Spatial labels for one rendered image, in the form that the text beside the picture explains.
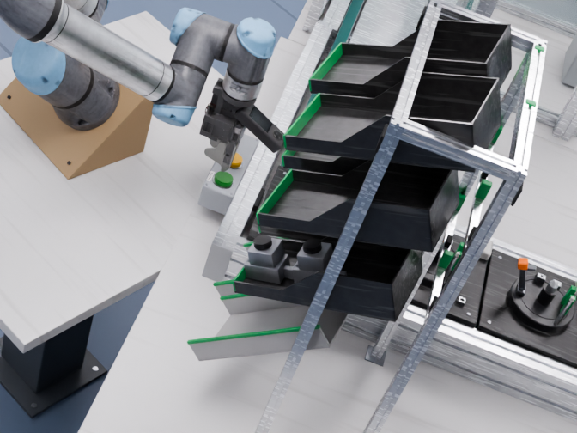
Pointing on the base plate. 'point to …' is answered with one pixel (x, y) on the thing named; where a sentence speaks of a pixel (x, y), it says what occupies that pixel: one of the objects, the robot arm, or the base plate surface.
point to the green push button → (223, 179)
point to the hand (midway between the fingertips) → (227, 167)
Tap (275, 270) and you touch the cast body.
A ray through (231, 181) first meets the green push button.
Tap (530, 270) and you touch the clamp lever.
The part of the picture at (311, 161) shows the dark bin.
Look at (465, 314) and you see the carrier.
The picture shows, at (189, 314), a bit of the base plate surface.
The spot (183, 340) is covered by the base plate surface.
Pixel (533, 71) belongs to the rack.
